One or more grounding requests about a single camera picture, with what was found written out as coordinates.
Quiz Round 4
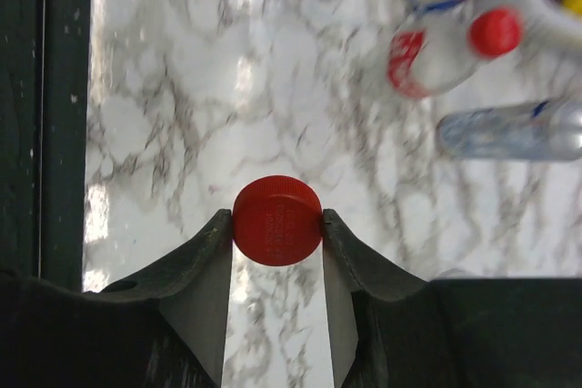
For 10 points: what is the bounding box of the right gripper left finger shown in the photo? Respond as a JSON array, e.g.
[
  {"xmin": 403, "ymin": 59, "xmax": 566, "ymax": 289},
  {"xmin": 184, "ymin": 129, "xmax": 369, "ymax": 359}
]
[{"xmin": 1, "ymin": 209, "xmax": 232, "ymax": 387}]

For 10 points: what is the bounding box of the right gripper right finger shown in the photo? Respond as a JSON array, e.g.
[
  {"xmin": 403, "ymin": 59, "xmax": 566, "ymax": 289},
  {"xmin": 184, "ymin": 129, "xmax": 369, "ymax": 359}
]
[{"xmin": 321, "ymin": 209, "xmax": 581, "ymax": 387}]

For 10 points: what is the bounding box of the large red bottle cap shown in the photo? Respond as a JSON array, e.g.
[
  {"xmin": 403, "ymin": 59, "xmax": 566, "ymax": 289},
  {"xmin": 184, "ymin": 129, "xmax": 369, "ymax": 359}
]
[{"xmin": 232, "ymin": 175, "xmax": 323, "ymax": 267}]

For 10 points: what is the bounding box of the red label clear bottle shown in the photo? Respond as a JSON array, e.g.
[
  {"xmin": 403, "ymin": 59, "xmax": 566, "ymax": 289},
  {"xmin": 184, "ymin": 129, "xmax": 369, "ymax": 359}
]
[{"xmin": 386, "ymin": 13, "xmax": 510, "ymax": 100}]

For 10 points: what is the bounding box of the small red bottle cap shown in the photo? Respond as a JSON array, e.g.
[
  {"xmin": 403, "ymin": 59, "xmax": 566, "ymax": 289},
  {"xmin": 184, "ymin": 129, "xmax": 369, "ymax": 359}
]
[{"xmin": 467, "ymin": 7, "xmax": 524, "ymax": 59}]

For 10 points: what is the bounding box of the silver blue drink can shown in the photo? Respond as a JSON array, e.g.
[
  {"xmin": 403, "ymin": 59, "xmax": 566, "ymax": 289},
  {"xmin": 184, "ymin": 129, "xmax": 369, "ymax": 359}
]
[{"xmin": 436, "ymin": 97, "xmax": 581, "ymax": 162}]

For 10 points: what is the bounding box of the white plastic fruit basket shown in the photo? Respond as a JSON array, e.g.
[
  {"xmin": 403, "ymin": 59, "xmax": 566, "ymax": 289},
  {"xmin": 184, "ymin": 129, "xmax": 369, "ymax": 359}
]
[{"xmin": 501, "ymin": 0, "xmax": 581, "ymax": 56}]

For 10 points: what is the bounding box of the black mounting base frame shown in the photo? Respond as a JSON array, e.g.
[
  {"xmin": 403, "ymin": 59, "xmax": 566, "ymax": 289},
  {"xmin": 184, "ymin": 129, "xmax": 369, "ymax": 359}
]
[{"xmin": 1, "ymin": 0, "xmax": 91, "ymax": 291}]

